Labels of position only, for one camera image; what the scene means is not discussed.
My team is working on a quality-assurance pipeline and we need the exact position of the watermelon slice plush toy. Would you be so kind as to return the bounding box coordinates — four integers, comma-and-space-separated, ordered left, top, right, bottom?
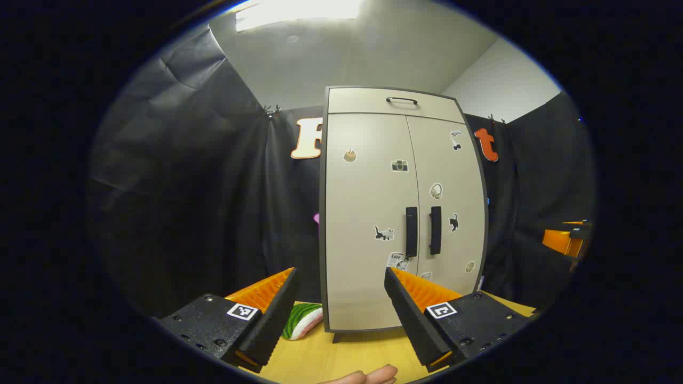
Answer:
282, 302, 324, 341

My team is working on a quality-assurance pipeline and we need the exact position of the headphone sticker shoe cabinet door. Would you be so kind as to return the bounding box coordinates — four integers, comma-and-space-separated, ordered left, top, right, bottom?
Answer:
407, 116, 487, 297

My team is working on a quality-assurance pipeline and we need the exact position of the ceiling light panel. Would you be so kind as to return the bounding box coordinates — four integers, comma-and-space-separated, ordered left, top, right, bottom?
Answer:
235, 0, 363, 33

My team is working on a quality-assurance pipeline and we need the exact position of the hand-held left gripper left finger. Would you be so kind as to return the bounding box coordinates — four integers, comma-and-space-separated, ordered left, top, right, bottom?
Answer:
158, 267, 299, 374

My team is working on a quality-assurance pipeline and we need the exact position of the camera sticker shoe cabinet door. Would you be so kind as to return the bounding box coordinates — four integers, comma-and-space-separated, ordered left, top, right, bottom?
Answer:
325, 113, 419, 331

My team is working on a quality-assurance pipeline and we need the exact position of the black backdrop cloth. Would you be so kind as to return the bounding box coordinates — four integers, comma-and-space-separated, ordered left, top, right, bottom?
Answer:
88, 24, 595, 321

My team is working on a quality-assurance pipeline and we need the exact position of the beige double-door shoe cabinet body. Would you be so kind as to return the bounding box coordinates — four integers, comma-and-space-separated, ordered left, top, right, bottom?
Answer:
319, 85, 489, 343

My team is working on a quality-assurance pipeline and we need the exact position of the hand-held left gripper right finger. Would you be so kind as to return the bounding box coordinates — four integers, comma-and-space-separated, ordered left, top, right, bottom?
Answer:
384, 267, 537, 373

